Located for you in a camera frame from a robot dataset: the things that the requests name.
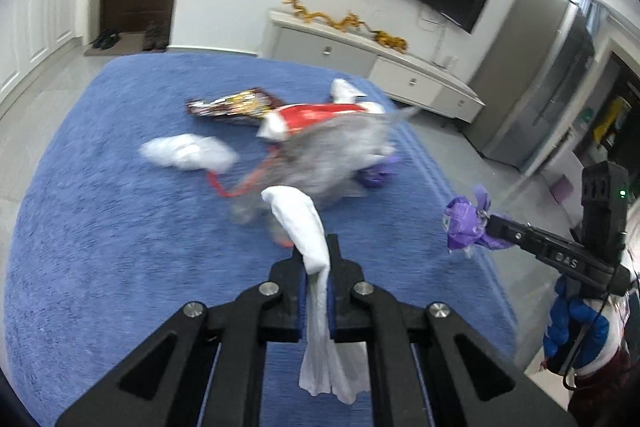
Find purple wrapper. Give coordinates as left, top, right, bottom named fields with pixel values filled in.
left=442, top=184, right=504, bottom=255

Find white tissue paper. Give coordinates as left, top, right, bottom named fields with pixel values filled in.
left=262, top=185, right=370, bottom=405

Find blue gloved hand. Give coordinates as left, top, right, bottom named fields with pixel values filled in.
left=542, top=277, right=620, bottom=376

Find grey refrigerator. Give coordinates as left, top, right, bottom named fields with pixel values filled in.
left=462, top=0, right=594, bottom=171

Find clear white plastic bag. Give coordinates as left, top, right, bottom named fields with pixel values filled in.
left=139, top=133, right=238, bottom=173

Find grey translucent plastic bag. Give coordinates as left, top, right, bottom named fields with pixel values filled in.
left=220, top=107, right=419, bottom=225

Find red white paper cup wrapper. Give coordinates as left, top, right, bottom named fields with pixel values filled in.
left=257, top=102, right=385, bottom=143

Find brown snack wrapper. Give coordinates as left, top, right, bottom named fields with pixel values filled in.
left=186, top=88, right=285, bottom=124

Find white blue paper wrapper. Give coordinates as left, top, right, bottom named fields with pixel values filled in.
left=330, top=78, right=367, bottom=104

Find golden dragon ornament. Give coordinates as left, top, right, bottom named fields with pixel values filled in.
left=282, top=0, right=409, bottom=54

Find dark shoes pair right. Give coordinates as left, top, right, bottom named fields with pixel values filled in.
left=142, top=20, right=169, bottom=52

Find brown door mat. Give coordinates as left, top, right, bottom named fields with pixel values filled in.
left=84, top=32, right=144, bottom=56

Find white tv cabinet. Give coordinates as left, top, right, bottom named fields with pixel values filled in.
left=260, top=11, right=485, bottom=124

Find black shoes pair left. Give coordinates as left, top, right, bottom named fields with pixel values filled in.
left=91, top=29, right=120, bottom=51

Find white wall cupboards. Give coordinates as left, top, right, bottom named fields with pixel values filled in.
left=1, top=0, right=76, bottom=98

